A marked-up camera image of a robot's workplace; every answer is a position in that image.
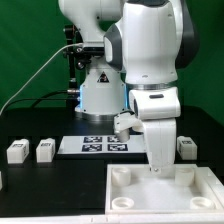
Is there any black base cable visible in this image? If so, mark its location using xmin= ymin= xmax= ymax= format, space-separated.
xmin=3 ymin=89 xmax=81 ymax=111

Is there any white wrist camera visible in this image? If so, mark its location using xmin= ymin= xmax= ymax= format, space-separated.
xmin=114 ymin=112 xmax=143 ymax=143

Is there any grey camera cable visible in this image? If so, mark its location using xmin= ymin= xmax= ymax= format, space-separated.
xmin=0 ymin=42 xmax=84 ymax=116

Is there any black camera on stand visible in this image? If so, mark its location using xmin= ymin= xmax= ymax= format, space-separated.
xmin=63 ymin=25 xmax=91 ymax=88

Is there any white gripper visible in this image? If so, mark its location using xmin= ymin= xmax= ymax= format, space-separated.
xmin=143 ymin=118 xmax=176 ymax=170

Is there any white square table top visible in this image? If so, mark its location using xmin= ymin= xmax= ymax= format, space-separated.
xmin=105 ymin=164 xmax=224 ymax=214

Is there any white fiducial marker sheet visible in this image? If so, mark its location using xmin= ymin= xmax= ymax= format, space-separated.
xmin=58 ymin=135 xmax=145 ymax=155

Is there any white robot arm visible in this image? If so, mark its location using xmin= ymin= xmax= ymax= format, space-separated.
xmin=58 ymin=0 xmax=197 ymax=169

